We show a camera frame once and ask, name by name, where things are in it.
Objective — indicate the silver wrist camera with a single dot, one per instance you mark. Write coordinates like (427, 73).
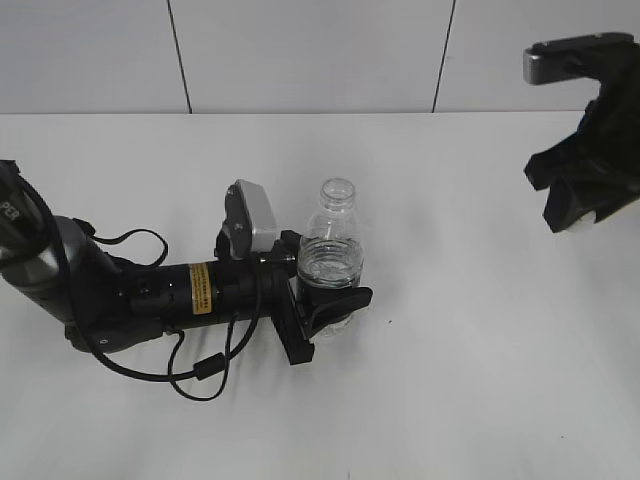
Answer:
(597, 56)
(249, 223)

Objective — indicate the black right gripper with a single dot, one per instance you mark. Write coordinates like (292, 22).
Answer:
(597, 167)

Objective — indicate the clear water bottle green label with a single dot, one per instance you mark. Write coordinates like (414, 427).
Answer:
(331, 255)

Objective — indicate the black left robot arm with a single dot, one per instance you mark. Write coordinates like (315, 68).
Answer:
(108, 303)

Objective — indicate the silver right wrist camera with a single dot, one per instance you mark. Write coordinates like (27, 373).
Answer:
(597, 56)

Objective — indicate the white bottle cap green logo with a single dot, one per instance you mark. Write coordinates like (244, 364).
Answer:
(584, 223)

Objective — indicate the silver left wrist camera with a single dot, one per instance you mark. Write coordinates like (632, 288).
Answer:
(249, 223)

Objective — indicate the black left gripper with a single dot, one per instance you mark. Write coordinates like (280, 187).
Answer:
(321, 306)

